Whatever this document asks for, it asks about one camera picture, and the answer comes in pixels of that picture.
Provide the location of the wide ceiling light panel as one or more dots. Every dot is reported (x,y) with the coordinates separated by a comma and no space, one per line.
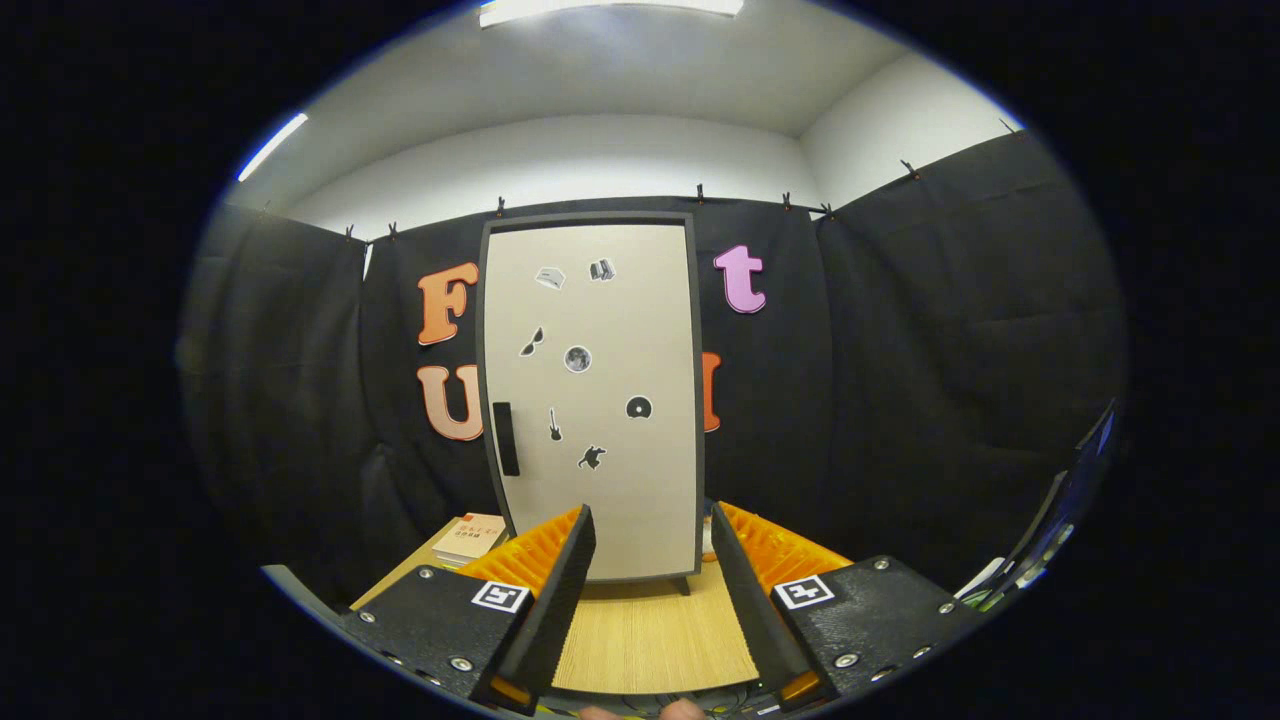
(600,8)

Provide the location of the beige orange cover book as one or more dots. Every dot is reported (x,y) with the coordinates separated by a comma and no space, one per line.
(470,535)

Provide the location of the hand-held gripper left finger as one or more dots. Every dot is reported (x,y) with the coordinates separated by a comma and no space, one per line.
(560,610)

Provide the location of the dark thin frame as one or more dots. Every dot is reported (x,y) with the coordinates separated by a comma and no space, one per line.
(1075,490)

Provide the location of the black backdrop cloth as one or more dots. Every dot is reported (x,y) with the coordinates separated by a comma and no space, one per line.
(900,380)

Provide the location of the row of black cloth clips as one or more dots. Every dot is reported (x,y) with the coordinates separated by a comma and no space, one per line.
(700,192)

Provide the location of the narrow ceiling light strip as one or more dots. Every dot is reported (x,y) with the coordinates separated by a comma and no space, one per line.
(272,147)

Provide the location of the penguin plush toy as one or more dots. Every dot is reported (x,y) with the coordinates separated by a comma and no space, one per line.
(707,545)

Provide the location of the dark grey shoe cabinet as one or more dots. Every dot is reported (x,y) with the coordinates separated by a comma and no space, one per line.
(590,217)

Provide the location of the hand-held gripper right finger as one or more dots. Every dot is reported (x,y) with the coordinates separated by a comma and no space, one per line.
(760,610)

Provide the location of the beige shoe cabinet door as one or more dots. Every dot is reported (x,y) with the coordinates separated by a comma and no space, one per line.
(620,310)

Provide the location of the light grey rounded panel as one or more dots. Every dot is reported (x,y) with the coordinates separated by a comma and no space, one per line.
(300,590)

